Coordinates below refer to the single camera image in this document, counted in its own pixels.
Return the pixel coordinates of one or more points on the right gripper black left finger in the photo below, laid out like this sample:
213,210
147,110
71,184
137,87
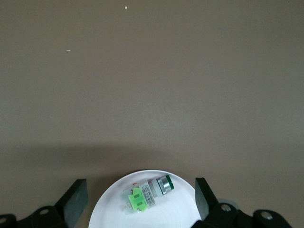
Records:
71,202

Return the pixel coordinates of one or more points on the green push-button switch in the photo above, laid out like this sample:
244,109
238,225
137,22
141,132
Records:
147,194

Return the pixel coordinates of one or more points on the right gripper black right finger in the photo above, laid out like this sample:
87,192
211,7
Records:
204,199

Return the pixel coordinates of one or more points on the pale pink round plate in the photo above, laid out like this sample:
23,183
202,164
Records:
166,216

